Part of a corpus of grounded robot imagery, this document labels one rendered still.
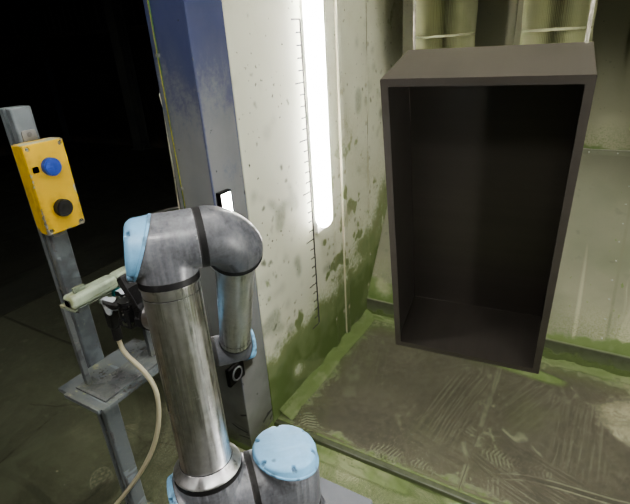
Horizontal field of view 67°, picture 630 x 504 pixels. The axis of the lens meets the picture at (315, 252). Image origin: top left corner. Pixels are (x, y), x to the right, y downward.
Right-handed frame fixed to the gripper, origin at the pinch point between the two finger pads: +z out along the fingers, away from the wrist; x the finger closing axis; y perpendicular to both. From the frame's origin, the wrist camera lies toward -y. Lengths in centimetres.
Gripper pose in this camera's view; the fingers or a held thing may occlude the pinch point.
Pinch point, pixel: (105, 293)
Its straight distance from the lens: 158.2
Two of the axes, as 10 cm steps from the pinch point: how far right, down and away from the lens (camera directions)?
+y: 0.6, 9.1, 4.1
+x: 5.0, -3.8, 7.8
